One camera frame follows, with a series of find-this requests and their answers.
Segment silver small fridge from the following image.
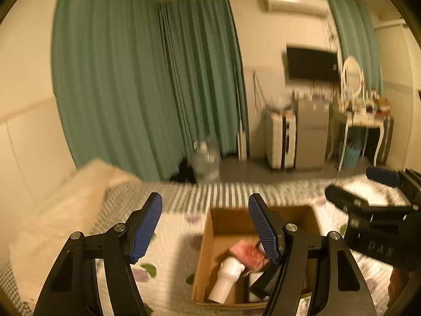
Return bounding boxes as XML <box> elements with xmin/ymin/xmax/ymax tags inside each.
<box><xmin>294</xmin><ymin>93</ymin><xmax>330</xmax><ymax>171</ymax></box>

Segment white plastic bottle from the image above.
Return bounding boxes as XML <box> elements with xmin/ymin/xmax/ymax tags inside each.
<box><xmin>208</xmin><ymin>257</ymin><xmax>245</xmax><ymax>303</ymax></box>

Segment white air conditioner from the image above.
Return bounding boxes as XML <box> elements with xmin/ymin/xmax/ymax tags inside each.
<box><xmin>262</xmin><ymin>0</ymin><xmax>329</xmax><ymax>17</ymax></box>

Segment cardboard box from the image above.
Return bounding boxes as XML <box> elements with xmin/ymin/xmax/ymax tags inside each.
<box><xmin>192</xmin><ymin>206</ymin><xmax>321</xmax><ymax>308</ymax></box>

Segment clear plastic bag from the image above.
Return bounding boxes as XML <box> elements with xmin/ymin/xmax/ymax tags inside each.
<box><xmin>268</xmin><ymin>97</ymin><xmax>293</xmax><ymax>111</ymax></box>

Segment black wall cables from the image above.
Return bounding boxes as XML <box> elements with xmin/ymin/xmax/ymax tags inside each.
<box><xmin>252</xmin><ymin>71</ymin><xmax>264</xmax><ymax>112</ymax></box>

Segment white floral quilt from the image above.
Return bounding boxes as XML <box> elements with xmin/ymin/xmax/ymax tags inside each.
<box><xmin>95</xmin><ymin>174</ymin><xmax>415</xmax><ymax>316</ymax></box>

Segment white suitcase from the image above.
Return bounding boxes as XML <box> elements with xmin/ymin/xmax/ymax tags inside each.
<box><xmin>266</xmin><ymin>112</ymin><xmax>297</xmax><ymax>169</ymax></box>

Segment white dressing table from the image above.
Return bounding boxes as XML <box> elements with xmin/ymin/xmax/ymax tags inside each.
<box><xmin>325</xmin><ymin>105</ymin><xmax>393</xmax><ymax>172</ymax></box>

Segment white slatted wardrobe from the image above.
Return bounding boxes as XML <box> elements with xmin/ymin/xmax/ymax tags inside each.
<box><xmin>375</xmin><ymin>23</ymin><xmax>421</xmax><ymax>178</ymax></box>

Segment clear water jug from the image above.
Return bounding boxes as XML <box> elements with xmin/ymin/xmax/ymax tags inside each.
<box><xmin>192</xmin><ymin>140</ymin><xmax>220</xmax><ymax>182</ymax></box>

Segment wide green curtain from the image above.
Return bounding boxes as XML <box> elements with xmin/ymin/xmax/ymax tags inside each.
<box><xmin>51</xmin><ymin>0</ymin><xmax>249</xmax><ymax>181</ymax></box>

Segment white mop pole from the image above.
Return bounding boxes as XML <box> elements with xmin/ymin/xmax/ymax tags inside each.
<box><xmin>234</xmin><ymin>66</ymin><xmax>248</xmax><ymax>162</ymax></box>

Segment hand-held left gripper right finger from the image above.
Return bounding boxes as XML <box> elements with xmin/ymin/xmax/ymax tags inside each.
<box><xmin>248</xmin><ymin>194</ymin><xmax>377</xmax><ymax>316</ymax></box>

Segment oval white-framed mirror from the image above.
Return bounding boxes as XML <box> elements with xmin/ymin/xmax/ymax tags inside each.
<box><xmin>340</xmin><ymin>56</ymin><xmax>365</xmax><ymax>101</ymax></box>

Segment grey checked bed sheet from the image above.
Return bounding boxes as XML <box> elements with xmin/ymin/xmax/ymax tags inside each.
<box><xmin>0</xmin><ymin>179</ymin><xmax>329</xmax><ymax>316</ymax></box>

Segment black wall television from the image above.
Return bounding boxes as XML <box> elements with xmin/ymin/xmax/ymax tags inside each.
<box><xmin>286</xmin><ymin>44</ymin><xmax>339</xmax><ymax>82</ymax></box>

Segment blue basket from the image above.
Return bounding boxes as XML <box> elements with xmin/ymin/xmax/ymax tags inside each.
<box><xmin>344</xmin><ymin>143</ymin><xmax>362</xmax><ymax>168</ymax></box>

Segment cream padded coat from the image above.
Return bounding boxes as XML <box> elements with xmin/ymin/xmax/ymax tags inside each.
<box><xmin>8</xmin><ymin>159</ymin><xmax>142</xmax><ymax>303</ymax></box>

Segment pink rose-print case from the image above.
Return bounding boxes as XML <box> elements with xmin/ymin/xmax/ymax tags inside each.
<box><xmin>229</xmin><ymin>240</ymin><xmax>270</xmax><ymax>270</ymax></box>

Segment black cosmetic tube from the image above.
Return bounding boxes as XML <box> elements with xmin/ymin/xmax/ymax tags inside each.
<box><xmin>252</xmin><ymin>263</ymin><xmax>280</xmax><ymax>298</ymax></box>

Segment white padded headboard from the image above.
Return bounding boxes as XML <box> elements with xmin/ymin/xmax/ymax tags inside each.
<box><xmin>0</xmin><ymin>97</ymin><xmax>78</xmax><ymax>260</ymax></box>

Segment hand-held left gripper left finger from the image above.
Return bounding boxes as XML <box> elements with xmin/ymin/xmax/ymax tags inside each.
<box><xmin>33</xmin><ymin>192</ymin><xmax>163</xmax><ymax>316</ymax></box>

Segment narrow green curtain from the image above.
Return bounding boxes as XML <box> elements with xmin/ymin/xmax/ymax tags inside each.
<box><xmin>325</xmin><ymin>0</ymin><xmax>384</xmax><ymax>94</ymax></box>

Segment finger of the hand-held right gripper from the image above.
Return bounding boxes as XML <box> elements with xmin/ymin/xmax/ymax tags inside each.
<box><xmin>366</xmin><ymin>167</ymin><xmax>400</xmax><ymax>187</ymax></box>
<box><xmin>325</xmin><ymin>184</ymin><xmax>369</xmax><ymax>217</ymax></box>

